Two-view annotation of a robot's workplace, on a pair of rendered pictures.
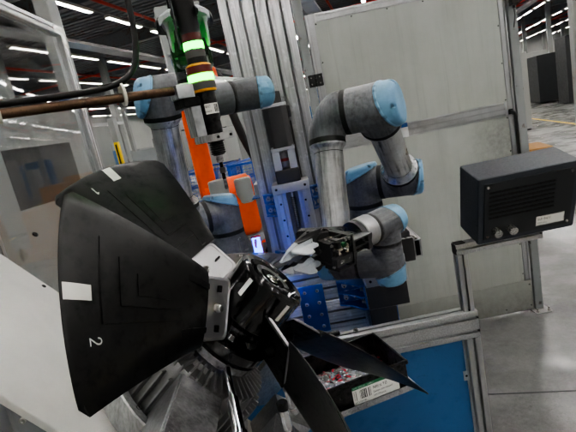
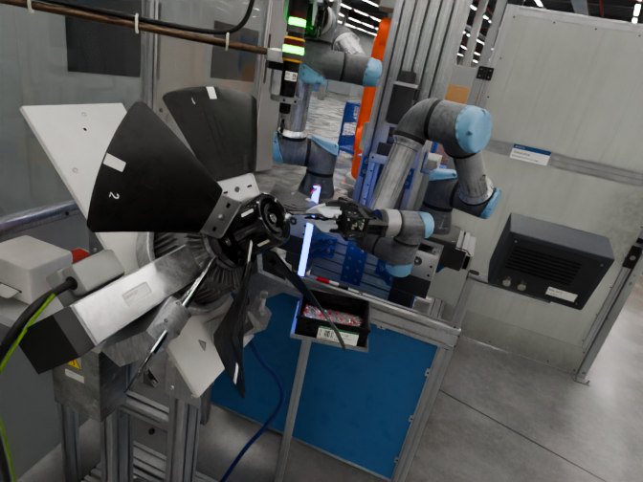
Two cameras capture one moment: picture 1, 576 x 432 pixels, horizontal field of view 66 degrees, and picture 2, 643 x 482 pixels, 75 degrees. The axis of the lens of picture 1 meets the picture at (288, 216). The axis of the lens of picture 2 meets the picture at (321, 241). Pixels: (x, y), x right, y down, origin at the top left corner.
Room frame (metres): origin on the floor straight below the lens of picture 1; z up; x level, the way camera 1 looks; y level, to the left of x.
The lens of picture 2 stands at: (-0.11, -0.28, 1.55)
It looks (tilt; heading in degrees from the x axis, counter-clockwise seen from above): 23 degrees down; 15
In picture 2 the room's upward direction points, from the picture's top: 11 degrees clockwise
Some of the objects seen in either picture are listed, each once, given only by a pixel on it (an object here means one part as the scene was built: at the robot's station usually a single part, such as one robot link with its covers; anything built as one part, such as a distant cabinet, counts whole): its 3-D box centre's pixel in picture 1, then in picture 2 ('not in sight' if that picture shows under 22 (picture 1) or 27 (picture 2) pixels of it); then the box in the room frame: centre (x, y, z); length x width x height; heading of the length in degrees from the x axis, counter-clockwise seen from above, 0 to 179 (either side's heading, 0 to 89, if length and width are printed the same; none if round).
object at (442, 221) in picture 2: (368, 215); (434, 214); (1.51, -0.27, 1.09); 0.15 x 0.15 x 0.10
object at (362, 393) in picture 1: (352, 372); (332, 317); (0.97, -0.08, 0.85); 0.22 x 0.17 x 0.07; 105
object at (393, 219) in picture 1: (383, 224); (410, 225); (1.04, -0.22, 1.18); 0.11 x 0.08 x 0.09; 127
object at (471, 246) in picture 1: (496, 240); (507, 287); (1.13, -0.54, 1.04); 0.24 x 0.03 x 0.03; 90
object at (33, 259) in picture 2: not in sight; (23, 271); (0.59, 0.68, 0.92); 0.17 x 0.16 x 0.11; 90
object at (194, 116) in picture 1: (203, 112); (284, 76); (0.77, 0.10, 1.50); 0.09 x 0.07 x 0.10; 125
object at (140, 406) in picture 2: not in sight; (149, 411); (0.64, 0.32, 0.56); 0.19 x 0.04 x 0.04; 90
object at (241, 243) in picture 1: (231, 243); (318, 181); (1.54, 0.22, 1.09); 0.15 x 0.15 x 0.10
